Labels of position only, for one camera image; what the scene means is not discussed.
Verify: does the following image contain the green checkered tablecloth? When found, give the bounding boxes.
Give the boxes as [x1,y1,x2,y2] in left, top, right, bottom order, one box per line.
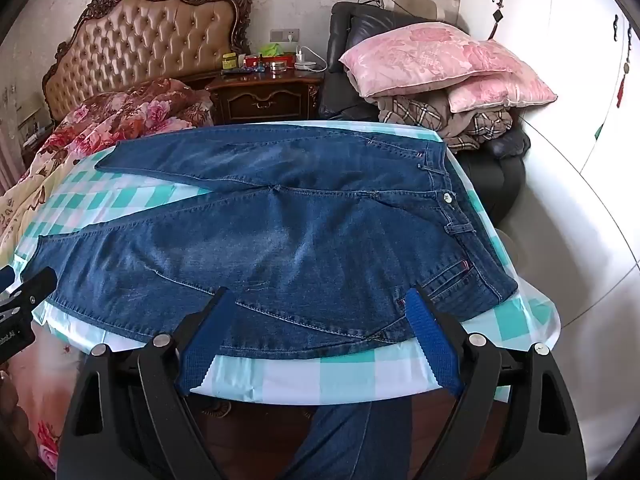
[12,121,561,406]

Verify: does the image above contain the white power strip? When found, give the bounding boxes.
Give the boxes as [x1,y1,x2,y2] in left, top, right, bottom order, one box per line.
[294,46,328,72]

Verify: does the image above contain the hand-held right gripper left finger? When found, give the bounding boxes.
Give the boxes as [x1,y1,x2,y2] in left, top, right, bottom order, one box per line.
[56,286,237,480]

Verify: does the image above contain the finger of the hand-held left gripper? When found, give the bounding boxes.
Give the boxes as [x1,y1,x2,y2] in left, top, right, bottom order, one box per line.
[9,266,59,307]

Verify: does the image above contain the dark wooden nightstand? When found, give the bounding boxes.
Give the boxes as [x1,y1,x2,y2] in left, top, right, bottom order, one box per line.
[206,67,326,126]

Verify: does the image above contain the beige cushion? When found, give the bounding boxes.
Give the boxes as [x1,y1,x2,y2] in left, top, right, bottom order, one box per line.
[395,0,441,17]

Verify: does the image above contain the small pink floral pillow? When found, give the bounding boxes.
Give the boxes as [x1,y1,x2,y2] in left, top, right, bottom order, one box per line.
[446,71,558,114]

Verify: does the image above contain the tufted leather bed headboard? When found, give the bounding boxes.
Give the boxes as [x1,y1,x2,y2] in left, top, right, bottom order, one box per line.
[41,0,253,123]

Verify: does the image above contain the person's leg in jeans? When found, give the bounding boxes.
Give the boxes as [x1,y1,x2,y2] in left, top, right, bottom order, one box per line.
[290,400,382,480]

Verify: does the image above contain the white wardrobe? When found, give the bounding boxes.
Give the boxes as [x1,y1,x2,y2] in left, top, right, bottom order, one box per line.
[457,0,640,411]

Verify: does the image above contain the brown plaid blanket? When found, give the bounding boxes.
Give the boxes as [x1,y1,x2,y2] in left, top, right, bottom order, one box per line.
[372,91,516,151]

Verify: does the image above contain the large pink floral pillow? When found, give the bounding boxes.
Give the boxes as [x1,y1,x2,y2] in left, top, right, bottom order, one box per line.
[339,26,538,98]

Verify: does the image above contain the blue denim pants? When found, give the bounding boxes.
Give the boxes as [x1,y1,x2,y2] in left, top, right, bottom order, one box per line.
[36,124,519,361]

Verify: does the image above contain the red tassel ornament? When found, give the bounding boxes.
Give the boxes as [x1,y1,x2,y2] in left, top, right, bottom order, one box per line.
[616,62,632,108]

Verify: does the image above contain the black leather armchair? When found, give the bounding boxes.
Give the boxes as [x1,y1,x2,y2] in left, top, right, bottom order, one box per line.
[318,1,531,226]

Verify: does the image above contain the red floral quilt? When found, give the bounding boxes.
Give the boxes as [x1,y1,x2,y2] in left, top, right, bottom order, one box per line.
[22,78,217,171]

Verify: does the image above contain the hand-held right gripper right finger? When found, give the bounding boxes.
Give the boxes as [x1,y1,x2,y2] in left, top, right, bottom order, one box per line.
[404,285,586,480]

